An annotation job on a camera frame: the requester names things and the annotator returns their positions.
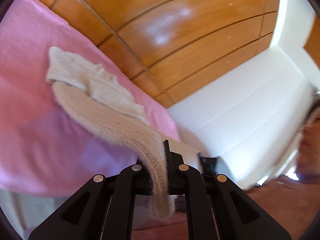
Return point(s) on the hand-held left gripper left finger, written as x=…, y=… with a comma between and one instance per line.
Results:
x=125, y=180

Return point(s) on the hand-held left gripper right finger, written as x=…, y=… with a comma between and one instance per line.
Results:
x=173, y=166

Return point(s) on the white knit sweater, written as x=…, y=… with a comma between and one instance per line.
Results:
x=100, y=105

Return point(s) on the pink blanket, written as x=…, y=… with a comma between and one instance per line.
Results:
x=37, y=130

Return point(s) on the person's head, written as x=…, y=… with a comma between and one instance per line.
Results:
x=310, y=145

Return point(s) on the wooden wardrobe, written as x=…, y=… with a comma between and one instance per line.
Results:
x=175, y=30

